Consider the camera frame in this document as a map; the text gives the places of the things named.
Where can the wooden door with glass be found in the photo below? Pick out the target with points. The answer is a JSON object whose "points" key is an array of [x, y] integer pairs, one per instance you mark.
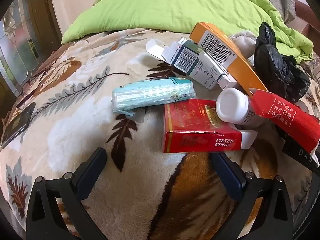
{"points": [[17, 42]]}

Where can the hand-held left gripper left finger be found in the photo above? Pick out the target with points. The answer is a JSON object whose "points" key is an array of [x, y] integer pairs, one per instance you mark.
{"points": [[90, 177]]}

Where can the white blue medicine box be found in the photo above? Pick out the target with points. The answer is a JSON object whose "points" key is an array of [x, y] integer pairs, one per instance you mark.
{"points": [[185, 57]]}

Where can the black plastic bag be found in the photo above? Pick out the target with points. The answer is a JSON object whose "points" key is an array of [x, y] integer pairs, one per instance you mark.
{"points": [[275, 62]]}

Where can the white pill bottle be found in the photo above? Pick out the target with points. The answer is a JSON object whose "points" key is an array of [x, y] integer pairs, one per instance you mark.
{"points": [[231, 103]]}

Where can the orange cardboard box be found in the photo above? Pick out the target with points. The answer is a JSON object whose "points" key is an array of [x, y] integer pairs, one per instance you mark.
{"points": [[242, 65]]}

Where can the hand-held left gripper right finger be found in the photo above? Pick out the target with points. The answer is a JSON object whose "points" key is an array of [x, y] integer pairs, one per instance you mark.
{"points": [[230, 180]]}

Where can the light blue tissue pack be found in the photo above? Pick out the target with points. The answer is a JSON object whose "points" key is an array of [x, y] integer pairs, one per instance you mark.
{"points": [[150, 93]]}

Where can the red cardboard box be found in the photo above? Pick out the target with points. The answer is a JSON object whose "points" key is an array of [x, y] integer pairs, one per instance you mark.
{"points": [[287, 115]]}

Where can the green quilt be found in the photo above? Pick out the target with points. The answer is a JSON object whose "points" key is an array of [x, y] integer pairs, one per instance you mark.
{"points": [[162, 5]]}

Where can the white glove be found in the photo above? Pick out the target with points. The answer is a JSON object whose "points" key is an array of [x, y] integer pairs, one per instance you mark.
{"points": [[243, 42]]}

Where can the leaf printed blanket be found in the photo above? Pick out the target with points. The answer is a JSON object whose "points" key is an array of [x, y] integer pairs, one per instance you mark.
{"points": [[75, 120]]}

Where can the brown striped sofa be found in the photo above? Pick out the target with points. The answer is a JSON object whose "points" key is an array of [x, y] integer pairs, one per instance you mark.
{"points": [[308, 17]]}

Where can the black smartphone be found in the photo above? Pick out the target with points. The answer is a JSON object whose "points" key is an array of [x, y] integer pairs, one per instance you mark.
{"points": [[15, 127]]}

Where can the red cigarette box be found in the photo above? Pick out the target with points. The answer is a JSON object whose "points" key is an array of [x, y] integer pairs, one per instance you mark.
{"points": [[190, 127]]}

